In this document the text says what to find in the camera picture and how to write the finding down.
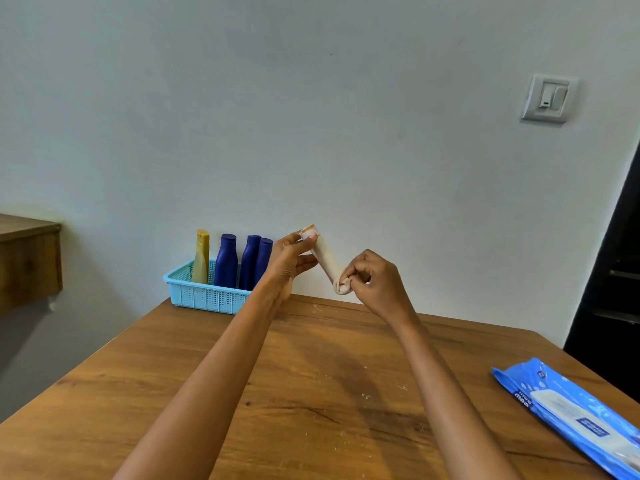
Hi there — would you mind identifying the light blue plastic basket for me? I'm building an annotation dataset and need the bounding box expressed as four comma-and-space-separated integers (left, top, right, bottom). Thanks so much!
163, 259, 253, 315

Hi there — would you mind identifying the person's left forearm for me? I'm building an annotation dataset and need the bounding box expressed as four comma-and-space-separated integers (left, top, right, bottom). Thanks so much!
113, 284, 286, 480

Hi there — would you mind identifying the wooden side desk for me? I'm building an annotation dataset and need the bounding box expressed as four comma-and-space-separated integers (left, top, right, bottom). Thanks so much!
0, 213, 64, 311

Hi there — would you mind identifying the grey wall light switch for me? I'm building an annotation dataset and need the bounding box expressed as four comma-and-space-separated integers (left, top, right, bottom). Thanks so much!
521, 73, 579, 124

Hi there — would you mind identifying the person's right hand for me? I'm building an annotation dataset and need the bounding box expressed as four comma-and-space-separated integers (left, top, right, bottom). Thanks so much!
339, 249, 420, 329

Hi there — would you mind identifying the blue wet wipes pack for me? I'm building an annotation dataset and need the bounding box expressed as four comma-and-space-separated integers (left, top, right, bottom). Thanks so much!
491, 357, 640, 480

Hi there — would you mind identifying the black door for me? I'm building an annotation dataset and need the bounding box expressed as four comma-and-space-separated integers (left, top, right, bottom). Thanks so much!
563, 144, 640, 403

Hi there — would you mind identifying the person's left hand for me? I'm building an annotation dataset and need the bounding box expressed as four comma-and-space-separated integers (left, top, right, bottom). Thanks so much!
262, 232, 320, 303

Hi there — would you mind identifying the wide dark blue bottle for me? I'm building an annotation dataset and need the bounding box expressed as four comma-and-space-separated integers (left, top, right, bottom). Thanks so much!
213, 233, 239, 289

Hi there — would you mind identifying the beige bottle with white cap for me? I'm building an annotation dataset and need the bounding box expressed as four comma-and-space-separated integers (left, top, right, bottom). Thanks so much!
191, 249, 210, 285

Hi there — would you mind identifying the slim dark blue bottle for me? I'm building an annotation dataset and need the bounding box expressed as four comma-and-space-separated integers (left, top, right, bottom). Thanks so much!
253, 237, 275, 288
238, 234, 263, 291

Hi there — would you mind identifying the wooden table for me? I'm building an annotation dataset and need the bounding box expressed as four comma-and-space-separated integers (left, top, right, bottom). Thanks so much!
0, 293, 640, 480

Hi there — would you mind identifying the person's right forearm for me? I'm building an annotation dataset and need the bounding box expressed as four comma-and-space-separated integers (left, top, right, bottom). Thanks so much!
395, 317, 523, 480

